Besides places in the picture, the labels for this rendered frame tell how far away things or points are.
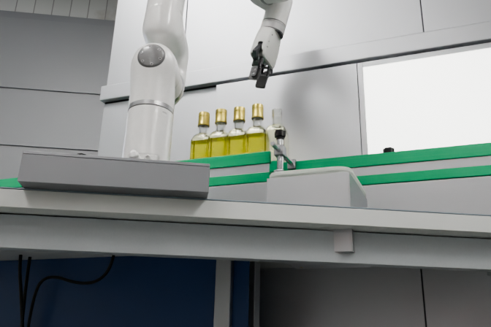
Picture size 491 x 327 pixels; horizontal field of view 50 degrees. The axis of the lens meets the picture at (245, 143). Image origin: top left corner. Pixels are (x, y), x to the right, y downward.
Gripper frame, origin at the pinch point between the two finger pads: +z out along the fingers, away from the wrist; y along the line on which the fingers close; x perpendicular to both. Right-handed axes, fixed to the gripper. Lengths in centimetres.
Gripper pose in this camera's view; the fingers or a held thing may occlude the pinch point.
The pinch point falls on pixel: (258, 78)
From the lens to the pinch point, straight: 160.1
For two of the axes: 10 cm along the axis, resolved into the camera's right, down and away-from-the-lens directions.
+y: -3.7, -3.4, -8.6
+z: -2.7, 9.3, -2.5
